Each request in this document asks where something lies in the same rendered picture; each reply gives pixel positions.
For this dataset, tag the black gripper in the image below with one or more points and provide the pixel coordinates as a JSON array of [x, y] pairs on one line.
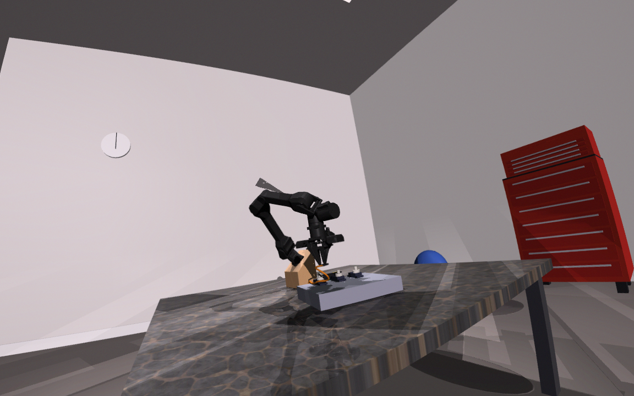
[[317, 233]]

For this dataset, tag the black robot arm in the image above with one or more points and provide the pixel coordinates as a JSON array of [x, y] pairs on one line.
[[298, 202]]

